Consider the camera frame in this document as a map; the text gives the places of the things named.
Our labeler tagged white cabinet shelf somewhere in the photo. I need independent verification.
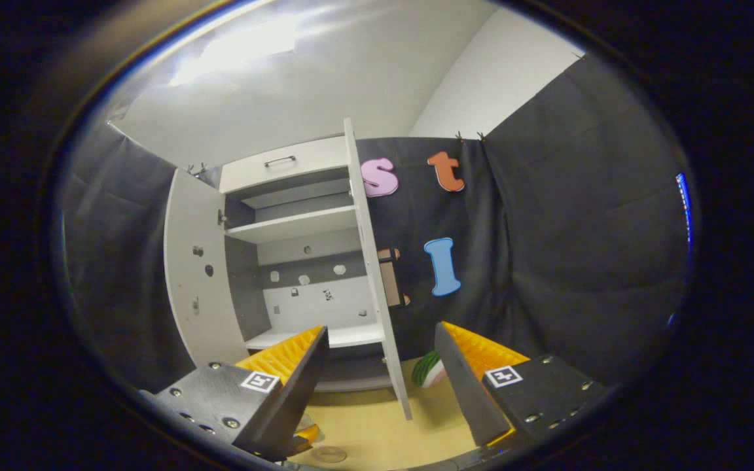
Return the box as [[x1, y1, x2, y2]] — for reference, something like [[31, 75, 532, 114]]
[[244, 322, 386, 351], [226, 205, 359, 245]]

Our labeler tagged grey white cabinet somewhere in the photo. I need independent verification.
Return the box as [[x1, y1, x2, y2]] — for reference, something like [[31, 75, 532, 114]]
[[219, 134, 391, 393]]

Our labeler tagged white cabinet drawer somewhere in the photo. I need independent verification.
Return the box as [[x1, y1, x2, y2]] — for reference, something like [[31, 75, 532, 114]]
[[220, 135, 350, 194]]

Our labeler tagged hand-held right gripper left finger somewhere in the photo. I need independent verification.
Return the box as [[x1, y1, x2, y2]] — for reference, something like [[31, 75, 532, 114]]
[[138, 325, 331, 462]]

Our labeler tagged toy watermelon slice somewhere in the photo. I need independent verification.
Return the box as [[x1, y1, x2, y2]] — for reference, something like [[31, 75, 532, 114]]
[[412, 351, 446, 388]]

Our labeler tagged white cabinet door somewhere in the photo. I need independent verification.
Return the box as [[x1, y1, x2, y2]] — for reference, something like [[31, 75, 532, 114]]
[[163, 168, 250, 368], [343, 118, 414, 421]]

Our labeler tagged black backdrop cloth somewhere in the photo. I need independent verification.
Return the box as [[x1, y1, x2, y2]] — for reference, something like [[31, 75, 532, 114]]
[[60, 56, 692, 393]]

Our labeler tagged clear glass bottle yellow label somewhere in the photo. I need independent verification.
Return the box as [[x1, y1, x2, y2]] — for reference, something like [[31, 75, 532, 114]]
[[293, 422, 327, 457]]

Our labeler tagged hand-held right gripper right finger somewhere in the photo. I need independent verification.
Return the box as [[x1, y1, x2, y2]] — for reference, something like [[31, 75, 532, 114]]
[[435, 321, 608, 449]]

